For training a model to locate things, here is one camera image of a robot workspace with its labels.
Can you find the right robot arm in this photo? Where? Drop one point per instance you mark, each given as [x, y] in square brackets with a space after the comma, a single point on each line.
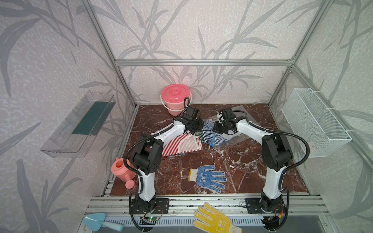
[276, 152]

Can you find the blue dotted work glove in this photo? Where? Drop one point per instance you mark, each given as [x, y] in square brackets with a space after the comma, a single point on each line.
[207, 177]

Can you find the pink lidded plastic bucket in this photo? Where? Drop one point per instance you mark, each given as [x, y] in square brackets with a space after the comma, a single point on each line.
[172, 98]

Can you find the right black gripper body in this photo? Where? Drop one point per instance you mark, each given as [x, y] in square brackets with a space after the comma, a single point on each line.
[221, 127]

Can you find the light blue hand trowel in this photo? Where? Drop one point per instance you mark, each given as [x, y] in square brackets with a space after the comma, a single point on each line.
[95, 221]

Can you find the white wire mesh basket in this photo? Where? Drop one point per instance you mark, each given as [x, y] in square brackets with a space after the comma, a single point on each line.
[312, 120]

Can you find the green white striped garment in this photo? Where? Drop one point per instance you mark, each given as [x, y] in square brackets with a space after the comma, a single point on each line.
[200, 134]

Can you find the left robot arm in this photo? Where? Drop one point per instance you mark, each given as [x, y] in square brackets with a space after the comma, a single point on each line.
[144, 157]

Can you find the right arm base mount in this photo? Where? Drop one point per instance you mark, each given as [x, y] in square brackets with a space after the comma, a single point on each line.
[263, 206]

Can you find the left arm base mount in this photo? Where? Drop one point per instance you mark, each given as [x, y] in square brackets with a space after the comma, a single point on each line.
[157, 206]

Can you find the clear plastic wall shelf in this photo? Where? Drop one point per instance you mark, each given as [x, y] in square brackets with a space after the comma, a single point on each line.
[76, 134]

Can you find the pink item in basket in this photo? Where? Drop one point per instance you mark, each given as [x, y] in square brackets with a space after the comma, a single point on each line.
[312, 145]

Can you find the red white striped garment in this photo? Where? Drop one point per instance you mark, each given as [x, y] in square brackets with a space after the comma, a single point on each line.
[182, 144]

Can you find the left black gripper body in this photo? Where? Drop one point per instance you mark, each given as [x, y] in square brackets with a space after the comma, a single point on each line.
[195, 125]

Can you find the pink watering can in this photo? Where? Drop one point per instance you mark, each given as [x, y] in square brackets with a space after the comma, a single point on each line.
[123, 173]

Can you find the clear vacuum storage bag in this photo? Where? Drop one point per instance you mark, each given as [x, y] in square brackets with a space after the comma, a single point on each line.
[233, 141]

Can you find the blue white striped garment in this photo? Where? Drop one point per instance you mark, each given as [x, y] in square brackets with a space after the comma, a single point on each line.
[212, 138]

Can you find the yellow dotted work glove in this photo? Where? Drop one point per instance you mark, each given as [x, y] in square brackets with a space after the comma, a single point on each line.
[210, 220]

